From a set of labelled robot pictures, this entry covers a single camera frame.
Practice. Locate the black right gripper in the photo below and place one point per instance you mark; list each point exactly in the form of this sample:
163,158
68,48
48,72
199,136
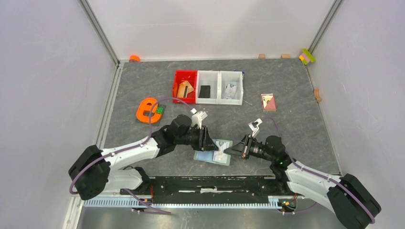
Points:
241,149

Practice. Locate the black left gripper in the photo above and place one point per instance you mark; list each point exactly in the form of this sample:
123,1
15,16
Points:
206,143

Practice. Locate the silver credit card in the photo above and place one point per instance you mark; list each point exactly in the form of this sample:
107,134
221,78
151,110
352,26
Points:
229,92
219,157

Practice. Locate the gold credit card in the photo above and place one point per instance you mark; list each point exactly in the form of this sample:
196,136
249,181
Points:
183,89
191,89

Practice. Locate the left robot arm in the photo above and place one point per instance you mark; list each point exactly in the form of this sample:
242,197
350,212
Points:
99,170

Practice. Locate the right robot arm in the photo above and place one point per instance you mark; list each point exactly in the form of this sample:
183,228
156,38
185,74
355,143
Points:
346,196

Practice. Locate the black card in bin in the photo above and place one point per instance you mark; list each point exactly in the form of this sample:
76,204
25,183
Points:
205,92

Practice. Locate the red playing card box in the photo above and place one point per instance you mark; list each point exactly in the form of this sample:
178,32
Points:
268,102

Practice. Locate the green toy brick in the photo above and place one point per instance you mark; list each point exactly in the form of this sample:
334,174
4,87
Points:
160,110

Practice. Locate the white bin left compartment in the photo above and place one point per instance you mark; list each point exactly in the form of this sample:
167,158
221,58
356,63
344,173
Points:
208,78

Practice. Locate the white bin compartment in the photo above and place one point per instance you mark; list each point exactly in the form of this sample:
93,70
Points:
208,78
232,77

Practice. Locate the white bin right compartment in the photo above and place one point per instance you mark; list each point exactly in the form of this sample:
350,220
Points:
232,77

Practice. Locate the orange curved toy track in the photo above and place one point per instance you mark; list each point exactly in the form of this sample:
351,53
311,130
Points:
146,112

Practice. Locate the red plastic bin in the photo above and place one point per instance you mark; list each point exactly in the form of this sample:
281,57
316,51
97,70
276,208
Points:
185,75

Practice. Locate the wooden arch block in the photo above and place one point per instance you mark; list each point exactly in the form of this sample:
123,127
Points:
317,96

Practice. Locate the multicolour toy brick stack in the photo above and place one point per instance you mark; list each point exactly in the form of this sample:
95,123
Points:
306,57

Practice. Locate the orange tape roll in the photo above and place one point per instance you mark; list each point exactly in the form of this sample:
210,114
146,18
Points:
134,58

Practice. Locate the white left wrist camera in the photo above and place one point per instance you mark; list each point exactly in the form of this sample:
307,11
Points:
197,118

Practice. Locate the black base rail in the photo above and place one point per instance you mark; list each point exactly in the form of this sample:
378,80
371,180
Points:
168,185

